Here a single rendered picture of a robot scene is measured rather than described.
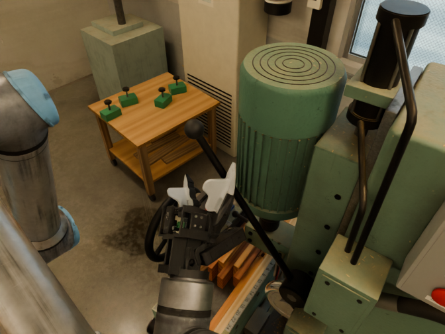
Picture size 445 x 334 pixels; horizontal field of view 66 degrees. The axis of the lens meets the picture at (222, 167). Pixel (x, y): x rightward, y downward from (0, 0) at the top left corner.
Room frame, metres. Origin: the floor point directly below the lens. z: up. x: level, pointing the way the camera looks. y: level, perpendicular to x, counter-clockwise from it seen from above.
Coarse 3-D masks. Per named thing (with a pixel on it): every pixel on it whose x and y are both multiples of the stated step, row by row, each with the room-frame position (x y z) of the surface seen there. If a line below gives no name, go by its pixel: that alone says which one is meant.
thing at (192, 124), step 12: (192, 120) 0.47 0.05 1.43; (192, 132) 0.45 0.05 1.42; (204, 144) 0.45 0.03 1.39; (216, 156) 0.44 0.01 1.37; (216, 168) 0.43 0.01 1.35; (240, 204) 0.40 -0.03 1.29; (252, 216) 0.39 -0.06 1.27; (264, 240) 0.37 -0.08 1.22; (276, 252) 0.36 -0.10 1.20; (288, 276) 0.34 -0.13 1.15; (300, 276) 0.34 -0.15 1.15; (288, 288) 0.31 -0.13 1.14; (300, 288) 0.31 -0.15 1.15; (288, 300) 0.31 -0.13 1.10; (300, 300) 0.30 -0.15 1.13
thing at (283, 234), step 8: (256, 216) 0.55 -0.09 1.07; (248, 224) 0.52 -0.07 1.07; (280, 224) 0.52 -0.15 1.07; (288, 224) 0.52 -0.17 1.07; (248, 232) 0.51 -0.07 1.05; (272, 232) 0.50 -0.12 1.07; (280, 232) 0.50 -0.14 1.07; (288, 232) 0.50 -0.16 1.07; (248, 240) 0.51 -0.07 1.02; (256, 240) 0.50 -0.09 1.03; (272, 240) 0.48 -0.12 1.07; (280, 240) 0.48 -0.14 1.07; (288, 240) 0.48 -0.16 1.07; (264, 248) 0.49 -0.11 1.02; (280, 248) 0.46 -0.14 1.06; (288, 248) 0.45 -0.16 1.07
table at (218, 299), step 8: (240, 208) 0.71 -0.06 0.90; (208, 280) 0.46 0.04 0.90; (216, 280) 0.46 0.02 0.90; (232, 280) 0.46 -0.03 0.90; (216, 288) 0.44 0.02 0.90; (224, 288) 0.44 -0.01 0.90; (232, 288) 0.44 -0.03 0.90; (264, 288) 0.44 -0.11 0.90; (216, 296) 0.42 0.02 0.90; (224, 296) 0.42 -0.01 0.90; (216, 304) 0.39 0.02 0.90; (256, 304) 0.41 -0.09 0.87; (216, 312) 0.37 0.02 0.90; (248, 312) 0.37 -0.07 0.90; (240, 328) 0.34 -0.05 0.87
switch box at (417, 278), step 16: (432, 224) 0.25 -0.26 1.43; (432, 240) 0.23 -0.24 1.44; (416, 256) 0.23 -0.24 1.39; (432, 256) 0.22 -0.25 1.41; (400, 272) 0.25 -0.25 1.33; (416, 272) 0.22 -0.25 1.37; (432, 272) 0.21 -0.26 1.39; (400, 288) 0.22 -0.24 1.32; (416, 288) 0.21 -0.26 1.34; (432, 288) 0.21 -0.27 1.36; (432, 304) 0.20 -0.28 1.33
